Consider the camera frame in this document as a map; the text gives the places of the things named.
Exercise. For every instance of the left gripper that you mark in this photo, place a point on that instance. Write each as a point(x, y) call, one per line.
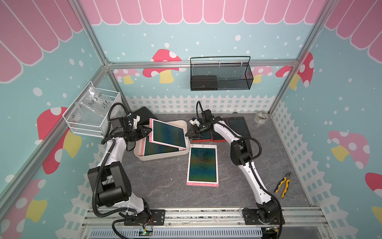
point(142, 131)

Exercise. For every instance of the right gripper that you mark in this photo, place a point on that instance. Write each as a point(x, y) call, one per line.
point(193, 131)

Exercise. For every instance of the red writing tablet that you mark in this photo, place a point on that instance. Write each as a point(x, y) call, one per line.
point(205, 138)
point(217, 137)
point(239, 125)

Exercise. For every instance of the cream plastic storage box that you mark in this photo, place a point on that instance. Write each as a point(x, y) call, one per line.
point(140, 146)

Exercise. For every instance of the pink writing tablet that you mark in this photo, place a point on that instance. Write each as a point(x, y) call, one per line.
point(167, 134)
point(203, 166)
point(153, 148)

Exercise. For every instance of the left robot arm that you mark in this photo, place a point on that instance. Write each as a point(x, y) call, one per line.
point(110, 185)

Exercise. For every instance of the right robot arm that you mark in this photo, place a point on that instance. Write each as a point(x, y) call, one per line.
point(243, 151)

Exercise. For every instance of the black box in basket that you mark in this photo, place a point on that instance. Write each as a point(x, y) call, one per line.
point(204, 83)

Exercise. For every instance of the black case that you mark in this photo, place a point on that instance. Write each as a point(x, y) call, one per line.
point(145, 115)

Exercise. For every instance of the clear plastic bag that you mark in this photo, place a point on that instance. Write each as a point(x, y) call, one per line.
point(94, 103)

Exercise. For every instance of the clear tape roll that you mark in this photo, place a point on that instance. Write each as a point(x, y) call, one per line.
point(261, 117)

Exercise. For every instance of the yellow black pliers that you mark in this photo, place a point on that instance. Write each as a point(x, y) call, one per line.
point(285, 181)

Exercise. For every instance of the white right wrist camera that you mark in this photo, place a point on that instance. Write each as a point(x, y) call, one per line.
point(195, 121)

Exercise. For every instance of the white wire wall basket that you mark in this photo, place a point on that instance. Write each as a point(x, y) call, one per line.
point(87, 115)

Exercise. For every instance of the black mesh wall basket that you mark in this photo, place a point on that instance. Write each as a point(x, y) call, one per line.
point(233, 72)

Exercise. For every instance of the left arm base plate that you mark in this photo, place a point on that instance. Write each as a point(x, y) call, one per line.
point(155, 218)

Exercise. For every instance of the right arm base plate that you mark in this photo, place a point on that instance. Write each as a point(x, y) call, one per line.
point(262, 217)

